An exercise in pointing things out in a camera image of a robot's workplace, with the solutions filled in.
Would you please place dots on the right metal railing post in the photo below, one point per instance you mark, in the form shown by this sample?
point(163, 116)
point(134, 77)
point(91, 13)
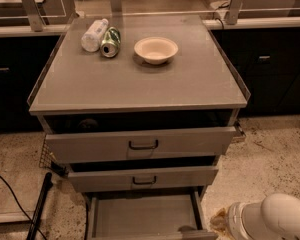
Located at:
point(233, 10)

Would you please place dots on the grey middle drawer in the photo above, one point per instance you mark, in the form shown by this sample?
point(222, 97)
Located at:
point(154, 178)

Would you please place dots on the left metal railing post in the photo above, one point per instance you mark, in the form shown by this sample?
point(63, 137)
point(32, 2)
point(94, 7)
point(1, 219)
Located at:
point(33, 15)

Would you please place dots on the grey bottom drawer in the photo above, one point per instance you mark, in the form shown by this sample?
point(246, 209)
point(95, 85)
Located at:
point(154, 215)

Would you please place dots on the white plastic bottle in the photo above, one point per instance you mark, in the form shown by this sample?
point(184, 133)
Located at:
point(92, 38)

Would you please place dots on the green soda can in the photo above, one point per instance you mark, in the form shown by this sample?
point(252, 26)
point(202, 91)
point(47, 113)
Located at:
point(111, 43)

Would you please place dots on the black metal bar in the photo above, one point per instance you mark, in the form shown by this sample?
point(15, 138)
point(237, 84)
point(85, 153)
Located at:
point(36, 218)

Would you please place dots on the grey metal drawer cabinet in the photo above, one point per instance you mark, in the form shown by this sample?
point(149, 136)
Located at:
point(81, 92)

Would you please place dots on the dark counter cabinets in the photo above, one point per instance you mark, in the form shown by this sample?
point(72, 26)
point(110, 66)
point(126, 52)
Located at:
point(268, 61)

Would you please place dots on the grey top drawer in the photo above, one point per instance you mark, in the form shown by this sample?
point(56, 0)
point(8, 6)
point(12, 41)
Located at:
point(134, 145)

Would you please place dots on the white paper bowl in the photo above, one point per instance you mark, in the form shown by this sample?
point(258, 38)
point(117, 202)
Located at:
point(156, 50)

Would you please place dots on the robot gripper body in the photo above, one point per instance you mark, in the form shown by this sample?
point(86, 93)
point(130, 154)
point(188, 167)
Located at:
point(234, 214)

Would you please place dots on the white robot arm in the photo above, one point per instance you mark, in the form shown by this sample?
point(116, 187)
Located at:
point(276, 217)

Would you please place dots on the wire mesh basket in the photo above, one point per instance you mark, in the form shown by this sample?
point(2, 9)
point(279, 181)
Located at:
point(48, 161)

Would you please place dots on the grey drawer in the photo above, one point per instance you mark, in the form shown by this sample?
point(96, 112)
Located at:
point(154, 215)
point(134, 145)
point(154, 178)

